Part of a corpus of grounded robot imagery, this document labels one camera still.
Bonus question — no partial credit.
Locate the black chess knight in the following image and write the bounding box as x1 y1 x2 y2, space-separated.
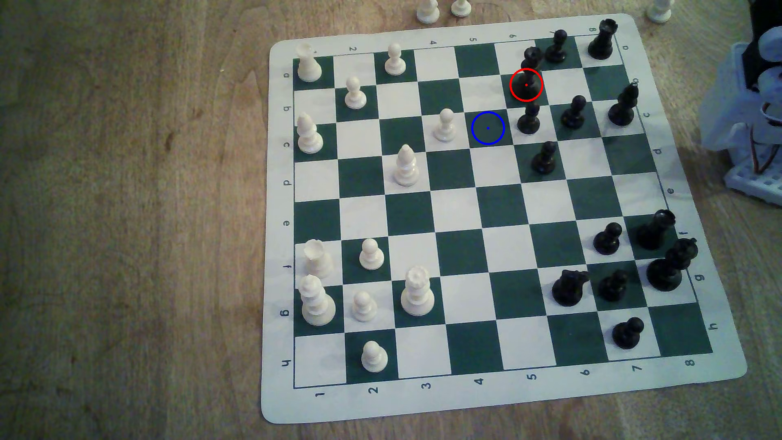
551 269 591 308

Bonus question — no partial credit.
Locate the black chess pawn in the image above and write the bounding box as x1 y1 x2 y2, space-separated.
612 317 645 350
512 47 545 101
517 101 542 135
545 29 568 64
561 95 587 130
531 141 558 175
593 222 623 255
598 269 629 303

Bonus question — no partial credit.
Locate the white chess rook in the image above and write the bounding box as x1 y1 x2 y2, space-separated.
303 239 334 279
296 43 323 83

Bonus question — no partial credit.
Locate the black chess rook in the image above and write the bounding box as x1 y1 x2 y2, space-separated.
588 19 618 61

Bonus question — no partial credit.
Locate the black chess bishop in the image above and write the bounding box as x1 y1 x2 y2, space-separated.
608 82 640 127

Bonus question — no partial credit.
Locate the green white chess board mat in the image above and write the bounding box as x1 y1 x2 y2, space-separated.
261 13 748 424

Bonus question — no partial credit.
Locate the white chess pawn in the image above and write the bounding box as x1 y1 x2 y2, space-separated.
384 43 407 77
434 108 458 143
361 340 389 374
345 76 368 110
352 290 378 323
359 238 385 271

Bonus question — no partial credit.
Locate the red robot cable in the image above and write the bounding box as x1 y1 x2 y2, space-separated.
751 125 778 175

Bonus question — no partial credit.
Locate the white chess bishop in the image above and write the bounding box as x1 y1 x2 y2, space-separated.
393 144 421 187
296 113 324 154

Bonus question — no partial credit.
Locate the white gridded robot base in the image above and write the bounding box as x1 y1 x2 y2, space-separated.
724 143 782 207

